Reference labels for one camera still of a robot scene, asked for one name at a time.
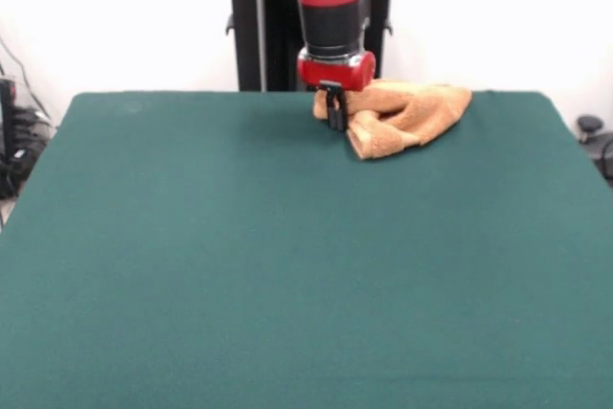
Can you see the dark green table cloth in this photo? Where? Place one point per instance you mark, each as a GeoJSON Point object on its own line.
{"type": "Point", "coordinates": [306, 284]}

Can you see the black chair base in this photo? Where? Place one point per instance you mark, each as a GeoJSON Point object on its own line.
{"type": "Point", "coordinates": [594, 127]}

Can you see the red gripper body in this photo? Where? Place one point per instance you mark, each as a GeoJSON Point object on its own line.
{"type": "Point", "coordinates": [335, 73]}

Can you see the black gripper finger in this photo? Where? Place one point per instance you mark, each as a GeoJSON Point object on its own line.
{"type": "Point", "coordinates": [341, 114]}
{"type": "Point", "coordinates": [330, 109]}

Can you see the black electronics box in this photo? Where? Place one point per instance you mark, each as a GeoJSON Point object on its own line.
{"type": "Point", "coordinates": [6, 107]}

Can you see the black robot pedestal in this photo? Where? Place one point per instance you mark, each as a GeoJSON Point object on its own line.
{"type": "Point", "coordinates": [246, 35]}

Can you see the orange terry towel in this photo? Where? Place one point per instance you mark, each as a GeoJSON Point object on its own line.
{"type": "Point", "coordinates": [421, 112]}

